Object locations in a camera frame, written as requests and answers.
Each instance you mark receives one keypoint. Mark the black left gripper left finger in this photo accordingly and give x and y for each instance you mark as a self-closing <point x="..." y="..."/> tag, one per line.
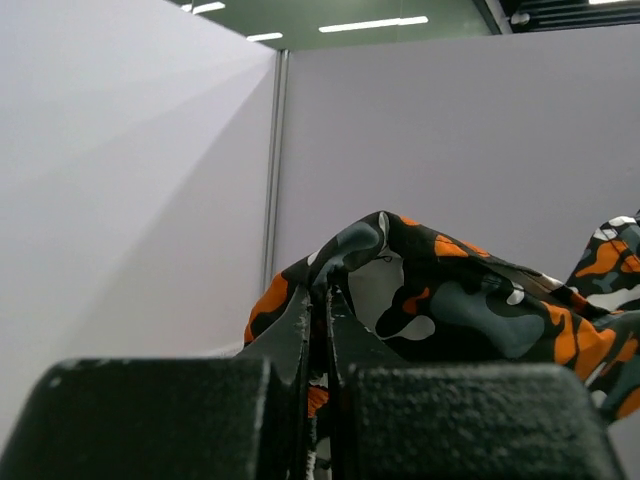
<point x="240" y="417"/>

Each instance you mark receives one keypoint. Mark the orange camouflage shorts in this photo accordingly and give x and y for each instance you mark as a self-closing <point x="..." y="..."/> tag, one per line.
<point x="431" y="297"/>

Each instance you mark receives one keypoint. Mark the ceiling light strips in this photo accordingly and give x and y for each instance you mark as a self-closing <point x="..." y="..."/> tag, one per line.
<point x="300" y="25"/>

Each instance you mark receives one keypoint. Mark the right aluminium frame post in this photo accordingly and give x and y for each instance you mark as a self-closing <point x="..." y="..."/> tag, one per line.
<point x="274" y="162"/>

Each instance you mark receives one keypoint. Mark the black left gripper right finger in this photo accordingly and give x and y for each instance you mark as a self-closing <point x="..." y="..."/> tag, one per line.
<point x="392" y="419"/>

